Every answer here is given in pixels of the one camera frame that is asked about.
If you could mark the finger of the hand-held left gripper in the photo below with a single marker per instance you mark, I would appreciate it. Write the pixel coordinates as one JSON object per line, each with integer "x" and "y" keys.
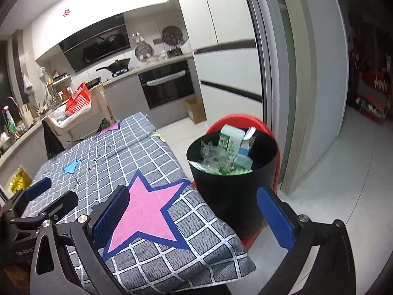
{"x": 36, "y": 188}
{"x": 63, "y": 202}

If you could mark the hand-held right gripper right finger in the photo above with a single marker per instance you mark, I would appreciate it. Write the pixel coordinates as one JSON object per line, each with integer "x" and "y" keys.
{"x": 274, "y": 218}

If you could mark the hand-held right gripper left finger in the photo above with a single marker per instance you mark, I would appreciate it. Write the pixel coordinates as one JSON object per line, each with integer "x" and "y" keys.
{"x": 112, "y": 218}

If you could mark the black round bin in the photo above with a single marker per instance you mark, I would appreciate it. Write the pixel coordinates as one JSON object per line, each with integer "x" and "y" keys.
{"x": 227, "y": 202}

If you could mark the blue printed packet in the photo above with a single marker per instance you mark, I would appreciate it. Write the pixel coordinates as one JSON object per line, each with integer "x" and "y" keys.
{"x": 247, "y": 147}

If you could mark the clear plastic wrapper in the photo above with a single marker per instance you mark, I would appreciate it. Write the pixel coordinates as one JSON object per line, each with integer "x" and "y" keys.
{"x": 211, "y": 156}

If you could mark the white milk carton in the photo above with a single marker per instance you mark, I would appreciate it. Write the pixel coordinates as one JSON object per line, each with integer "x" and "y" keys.
{"x": 228, "y": 141}

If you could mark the gold foil ornament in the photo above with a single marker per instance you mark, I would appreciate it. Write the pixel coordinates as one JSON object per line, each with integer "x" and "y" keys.
{"x": 20, "y": 179}

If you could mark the grey checked tablecloth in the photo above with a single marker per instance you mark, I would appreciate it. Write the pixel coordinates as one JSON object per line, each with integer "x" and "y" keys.
{"x": 172, "y": 190}

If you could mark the white spray bottle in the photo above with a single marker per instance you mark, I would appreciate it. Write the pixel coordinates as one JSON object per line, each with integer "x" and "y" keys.
{"x": 10, "y": 124}

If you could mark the beige cart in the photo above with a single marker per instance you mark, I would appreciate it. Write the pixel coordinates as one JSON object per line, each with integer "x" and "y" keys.
{"x": 79, "y": 129}

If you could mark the knife block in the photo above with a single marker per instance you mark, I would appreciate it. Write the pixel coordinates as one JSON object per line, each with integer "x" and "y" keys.
{"x": 26, "y": 115}

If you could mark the black kitchen faucet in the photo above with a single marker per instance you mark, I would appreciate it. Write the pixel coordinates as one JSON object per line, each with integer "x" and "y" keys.
{"x": 10, "y": 98}

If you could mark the red plastic basket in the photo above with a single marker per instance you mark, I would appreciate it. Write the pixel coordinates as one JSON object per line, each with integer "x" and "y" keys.
{"x": 79, "y": 101}

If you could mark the white hanging plastic bag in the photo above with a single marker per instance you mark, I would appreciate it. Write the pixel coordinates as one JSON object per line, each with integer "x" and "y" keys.
{"x": 27, "y": 83}

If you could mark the red plastic stool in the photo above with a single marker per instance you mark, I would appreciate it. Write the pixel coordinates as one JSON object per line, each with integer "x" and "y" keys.
{"x": 236, "y": 119}

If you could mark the cardboard box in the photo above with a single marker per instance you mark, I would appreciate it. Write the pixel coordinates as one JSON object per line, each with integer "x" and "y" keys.
{"x": 196, "y": 110}

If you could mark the black built-in oven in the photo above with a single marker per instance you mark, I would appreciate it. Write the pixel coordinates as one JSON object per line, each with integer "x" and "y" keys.
{"x": 165, "y": 89}

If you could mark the black wok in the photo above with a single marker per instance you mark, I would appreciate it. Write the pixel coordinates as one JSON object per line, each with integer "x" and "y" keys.
{"x": 118, "y": 64}

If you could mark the black range hood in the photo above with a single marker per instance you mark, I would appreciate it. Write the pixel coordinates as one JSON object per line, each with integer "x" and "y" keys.
{"x": 98, "y": 46}

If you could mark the red printed box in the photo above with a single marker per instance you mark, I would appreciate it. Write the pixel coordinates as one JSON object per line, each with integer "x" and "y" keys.
{"x": 376, "y": 86}

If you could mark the dark round pan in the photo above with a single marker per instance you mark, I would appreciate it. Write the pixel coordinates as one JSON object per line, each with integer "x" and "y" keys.
{"x": 172, "y": 35}

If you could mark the white refrigerator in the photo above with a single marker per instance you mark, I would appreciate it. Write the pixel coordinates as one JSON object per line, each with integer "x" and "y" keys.
{"x": 227, "y": 21}

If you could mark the red paper wall decal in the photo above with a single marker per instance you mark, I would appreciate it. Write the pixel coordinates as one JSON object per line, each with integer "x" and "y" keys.
{"x": 66, "y": 12}

